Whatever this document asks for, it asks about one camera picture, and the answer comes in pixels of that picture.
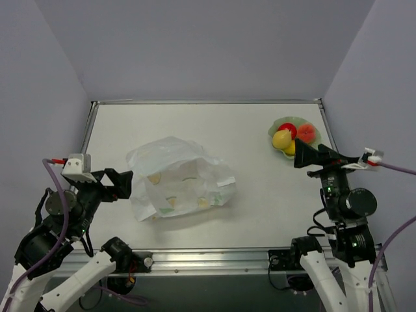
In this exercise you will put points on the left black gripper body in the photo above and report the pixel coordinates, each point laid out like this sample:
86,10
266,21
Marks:
99,185

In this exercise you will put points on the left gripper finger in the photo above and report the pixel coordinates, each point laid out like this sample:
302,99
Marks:
113,175
122,183

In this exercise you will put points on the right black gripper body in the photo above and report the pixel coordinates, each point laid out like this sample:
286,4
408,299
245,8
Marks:
328,169

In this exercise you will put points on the yellow fake mango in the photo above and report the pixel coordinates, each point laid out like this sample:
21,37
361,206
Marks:
291,149

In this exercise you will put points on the orange fake peach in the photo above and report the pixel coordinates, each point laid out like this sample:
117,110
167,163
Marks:
306,133

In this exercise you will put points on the pale yellow fake pear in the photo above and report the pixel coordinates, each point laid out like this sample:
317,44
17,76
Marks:
282,139

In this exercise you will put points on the red fake apple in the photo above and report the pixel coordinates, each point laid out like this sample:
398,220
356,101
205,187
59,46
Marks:
289,127

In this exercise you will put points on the white plastic bag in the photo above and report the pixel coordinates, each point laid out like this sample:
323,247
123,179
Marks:
174,177

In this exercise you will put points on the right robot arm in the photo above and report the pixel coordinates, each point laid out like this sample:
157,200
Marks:
349,236

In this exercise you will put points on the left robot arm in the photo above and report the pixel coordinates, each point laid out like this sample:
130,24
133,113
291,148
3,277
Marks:
42,251

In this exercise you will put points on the green wavy glass bowl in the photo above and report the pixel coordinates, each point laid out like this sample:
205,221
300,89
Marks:
297,121

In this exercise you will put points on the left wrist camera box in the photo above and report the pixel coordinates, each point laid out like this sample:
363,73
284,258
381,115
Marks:
78,168

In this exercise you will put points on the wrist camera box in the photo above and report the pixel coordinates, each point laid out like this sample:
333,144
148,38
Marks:
370,160
78,168

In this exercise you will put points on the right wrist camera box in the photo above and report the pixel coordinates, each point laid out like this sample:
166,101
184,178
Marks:
370,160

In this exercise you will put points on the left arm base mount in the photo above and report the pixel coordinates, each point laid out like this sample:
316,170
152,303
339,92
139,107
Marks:
128,263

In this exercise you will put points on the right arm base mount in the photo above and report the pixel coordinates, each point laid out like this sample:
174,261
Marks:
296,281

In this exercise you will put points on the aluminium front rail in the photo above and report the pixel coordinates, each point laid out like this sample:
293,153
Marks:
211,261

